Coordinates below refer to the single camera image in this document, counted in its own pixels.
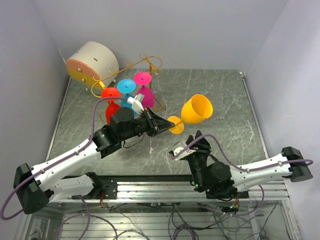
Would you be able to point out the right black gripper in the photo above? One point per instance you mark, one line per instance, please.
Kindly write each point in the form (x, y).
(203, 146)

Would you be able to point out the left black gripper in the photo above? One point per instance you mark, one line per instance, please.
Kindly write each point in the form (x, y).
(156, 123)

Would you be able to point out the yellow plastic wine glass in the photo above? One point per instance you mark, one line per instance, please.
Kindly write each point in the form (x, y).
(197, 109)

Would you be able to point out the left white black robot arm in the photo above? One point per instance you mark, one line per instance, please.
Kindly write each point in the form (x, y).
(38, 185)

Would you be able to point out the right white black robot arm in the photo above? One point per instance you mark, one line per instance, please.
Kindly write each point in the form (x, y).
(289, 164)

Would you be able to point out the magenta plastic wine glass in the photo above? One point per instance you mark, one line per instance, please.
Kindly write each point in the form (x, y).
(143, 79)

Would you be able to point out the blue plastic wine glass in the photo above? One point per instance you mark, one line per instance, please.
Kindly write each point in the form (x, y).
(126, 87)

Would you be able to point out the red plastic wine glass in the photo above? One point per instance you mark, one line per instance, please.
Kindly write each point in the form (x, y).
(112, 106)

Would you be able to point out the beige cylindrical toy box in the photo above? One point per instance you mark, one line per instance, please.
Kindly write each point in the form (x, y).
(93, 64)

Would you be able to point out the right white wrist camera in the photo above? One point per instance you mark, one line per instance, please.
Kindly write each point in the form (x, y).
(180, 151)

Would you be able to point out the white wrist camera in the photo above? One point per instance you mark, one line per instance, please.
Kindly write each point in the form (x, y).
(180, 151)
(136, 103)

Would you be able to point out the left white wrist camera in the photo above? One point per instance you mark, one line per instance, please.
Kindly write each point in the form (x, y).
(136, 103)

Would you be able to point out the gold wire wine glass rack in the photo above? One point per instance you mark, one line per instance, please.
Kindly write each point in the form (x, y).
(153, 69)

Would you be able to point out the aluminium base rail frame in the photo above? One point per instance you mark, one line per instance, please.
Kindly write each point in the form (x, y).
(167, 211)

